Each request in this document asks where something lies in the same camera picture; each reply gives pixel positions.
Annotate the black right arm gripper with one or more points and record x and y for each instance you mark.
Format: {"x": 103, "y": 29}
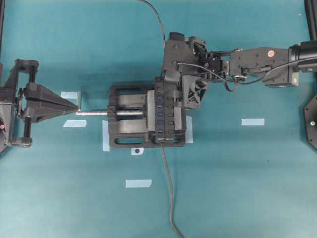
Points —
{"x": 187, "y": 61}

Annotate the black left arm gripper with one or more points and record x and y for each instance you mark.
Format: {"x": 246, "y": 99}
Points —
{"x": 42, "y": 104}

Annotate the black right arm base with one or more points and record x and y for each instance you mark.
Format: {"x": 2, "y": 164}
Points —
{"x": 310, "y": 117}

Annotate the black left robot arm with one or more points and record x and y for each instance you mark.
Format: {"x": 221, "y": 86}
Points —
{"x": 22, "y": 98}

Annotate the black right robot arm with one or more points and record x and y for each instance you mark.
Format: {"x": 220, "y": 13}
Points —
{"x": 274, "y": 67}

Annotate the black multiport USB hub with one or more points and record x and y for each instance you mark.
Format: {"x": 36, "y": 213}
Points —
{"x": 164, "y": 113}

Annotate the blue tape strip far left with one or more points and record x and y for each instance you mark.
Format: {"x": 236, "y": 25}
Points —
{"x": 69, "y": 95}

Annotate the blue tape strip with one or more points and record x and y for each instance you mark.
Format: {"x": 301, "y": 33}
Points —
{"x": 69, "y": 95}
{"x": 252, "y": 121}
{"x": 75, "y": 123}
{"x": 138, "y": 183}

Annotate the blue tape strip lower left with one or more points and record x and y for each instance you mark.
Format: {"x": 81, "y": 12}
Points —
{"x": 75, "y": 123}

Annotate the blue tape under vise right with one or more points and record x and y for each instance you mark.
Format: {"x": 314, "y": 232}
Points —
{"x": 189, "y": 130}

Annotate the blue tape under vise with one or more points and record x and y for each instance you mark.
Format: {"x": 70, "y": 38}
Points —
{"x": 105, "y": 136}
{"x": 189, "y": 130}

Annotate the blue tape strip right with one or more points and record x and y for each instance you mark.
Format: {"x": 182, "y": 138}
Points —
{"x": 252, "y": 121}

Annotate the blue tape under vise left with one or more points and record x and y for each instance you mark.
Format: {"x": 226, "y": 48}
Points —
{"x": 105, "y": 136}

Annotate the black bench vise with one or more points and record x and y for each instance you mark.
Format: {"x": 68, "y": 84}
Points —
{"x": 139, "y": 131}

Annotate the tape patch with black dot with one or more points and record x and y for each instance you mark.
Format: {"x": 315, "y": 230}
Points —
{"x": 137, "y": 151}

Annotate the blue tape strip bottom centre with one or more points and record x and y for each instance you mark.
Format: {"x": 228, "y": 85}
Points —
{"x": 138, "y": 183}

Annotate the silver vise screw crank handle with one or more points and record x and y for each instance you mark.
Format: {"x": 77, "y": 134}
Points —
{"x": 133, "y": 112}

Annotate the black frame post left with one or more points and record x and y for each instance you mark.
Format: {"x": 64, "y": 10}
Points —
{"x": 2, "y": 13}

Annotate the black frame post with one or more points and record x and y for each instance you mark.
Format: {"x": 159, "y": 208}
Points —
{"x": 311, "y": 16}
{"x": 2, "y": 13}

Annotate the black frame post right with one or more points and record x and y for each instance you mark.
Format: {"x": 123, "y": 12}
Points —
{"x": 311, "y": 16}

